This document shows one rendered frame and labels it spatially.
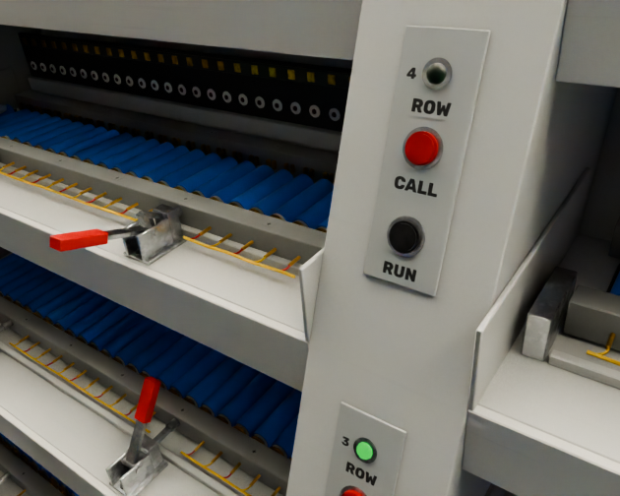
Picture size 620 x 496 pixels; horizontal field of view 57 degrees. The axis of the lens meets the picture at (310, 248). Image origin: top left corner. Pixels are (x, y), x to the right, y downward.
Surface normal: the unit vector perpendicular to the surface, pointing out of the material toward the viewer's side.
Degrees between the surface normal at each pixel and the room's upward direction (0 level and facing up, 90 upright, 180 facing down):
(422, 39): 90
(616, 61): 111
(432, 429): 90
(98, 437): 21
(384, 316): 90
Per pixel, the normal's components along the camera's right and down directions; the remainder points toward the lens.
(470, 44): -0.56, 0.13
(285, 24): -0.58, 0.47
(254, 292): -0.07, -0.84
